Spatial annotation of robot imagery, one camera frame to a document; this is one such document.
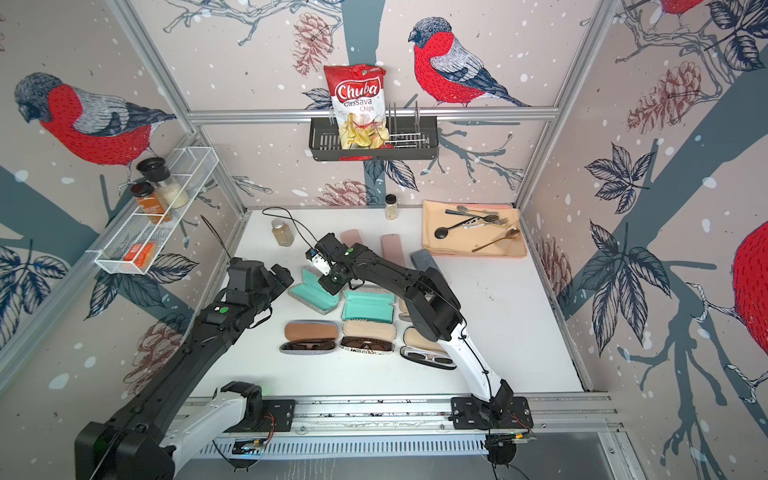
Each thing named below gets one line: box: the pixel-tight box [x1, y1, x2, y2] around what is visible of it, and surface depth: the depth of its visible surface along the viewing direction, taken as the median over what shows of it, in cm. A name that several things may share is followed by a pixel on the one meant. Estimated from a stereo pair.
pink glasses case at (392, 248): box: [381, 234, 406, 266], surface depth 109 cm
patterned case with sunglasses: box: [340, 319, 397, 355], surface depth 87 cm
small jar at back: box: [385, 193, 398, 221], surface depth 114 cm
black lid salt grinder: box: [136, 157, 189, 209], surface depth 74 cm
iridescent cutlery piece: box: [445, 209, 500, 217], surface depth 121 cm
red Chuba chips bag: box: [324, 64, 390, 150], surface depth 84 cm
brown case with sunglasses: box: [279, 320, 339, 355], surface depth 87 cm
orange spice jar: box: [131, 181, 172, 224], surface depth 72 cm
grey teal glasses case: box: [410, 249, 439, 272], surface depth 103 cm
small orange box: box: [124, 243, 155, 270], surface depth 68 cm
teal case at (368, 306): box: [342, 290, 395, 324], surface depth 93 cm
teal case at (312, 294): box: [288, 266, 340, 315], surface depth 94 cm
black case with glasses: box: [400, 326, 457, 370], surface depth 83 cm
